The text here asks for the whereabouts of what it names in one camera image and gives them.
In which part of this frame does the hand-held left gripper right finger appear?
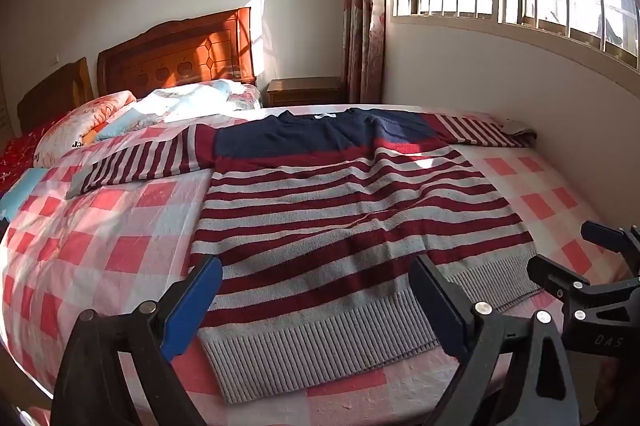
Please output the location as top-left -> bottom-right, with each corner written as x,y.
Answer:
409,254 -> 581,426

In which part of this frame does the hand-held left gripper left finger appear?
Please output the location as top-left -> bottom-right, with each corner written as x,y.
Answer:
50,254 -> 224,426

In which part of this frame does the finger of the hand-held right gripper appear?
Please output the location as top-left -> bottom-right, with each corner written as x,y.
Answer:
581,220 -> 640,257
527,254 -> 591,307

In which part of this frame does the striped knit sweater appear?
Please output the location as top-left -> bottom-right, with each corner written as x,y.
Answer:
65,108 -> 546,407

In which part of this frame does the pink checkered bed sheet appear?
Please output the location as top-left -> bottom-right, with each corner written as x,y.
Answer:
0,103 -> 640,426

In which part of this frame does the light blue cloth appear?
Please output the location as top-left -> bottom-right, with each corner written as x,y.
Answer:
0,168 -> 48,219

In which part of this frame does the light blue floral quilt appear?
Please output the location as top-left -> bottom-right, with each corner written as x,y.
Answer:
82,80 -> 263,144

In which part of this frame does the pink floral pillow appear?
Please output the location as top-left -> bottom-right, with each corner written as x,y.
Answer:
32,90 -> 138,169

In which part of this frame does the red patterned blanket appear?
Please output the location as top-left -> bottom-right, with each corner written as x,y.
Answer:
0,116 -> 66,197

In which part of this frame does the wooden nightstand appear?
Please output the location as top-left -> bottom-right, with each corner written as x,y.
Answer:
265,76 -> 343,108

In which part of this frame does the plain wooden headboard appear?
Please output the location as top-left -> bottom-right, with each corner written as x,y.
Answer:
16,57 -> 96,131

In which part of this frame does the carved wooden headboard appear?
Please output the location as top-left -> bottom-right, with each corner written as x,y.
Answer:
96,6 -> 258,99

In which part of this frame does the pink floral curtain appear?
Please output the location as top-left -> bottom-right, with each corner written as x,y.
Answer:
341,0 -> 388,105

